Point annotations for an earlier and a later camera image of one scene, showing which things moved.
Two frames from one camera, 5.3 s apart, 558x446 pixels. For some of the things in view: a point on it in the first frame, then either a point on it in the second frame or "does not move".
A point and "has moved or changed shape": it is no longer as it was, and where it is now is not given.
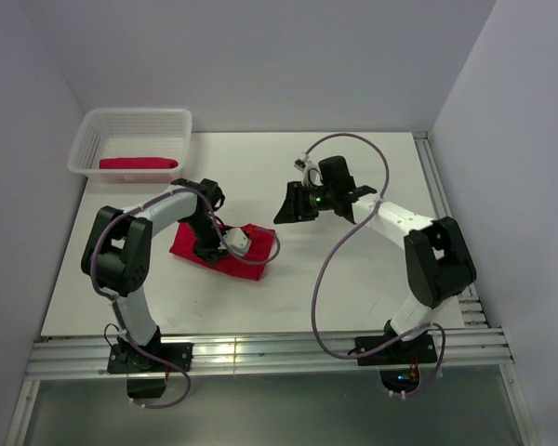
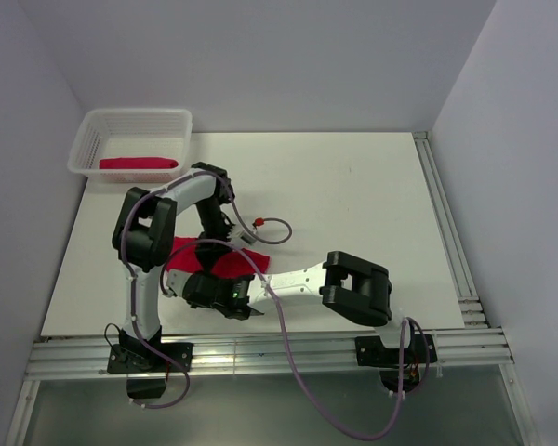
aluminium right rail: [471, 304] does not move
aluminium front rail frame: [87, 357] does not move
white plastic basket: [131, 133] does not move
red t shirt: [251, 265] has moved or changed shape
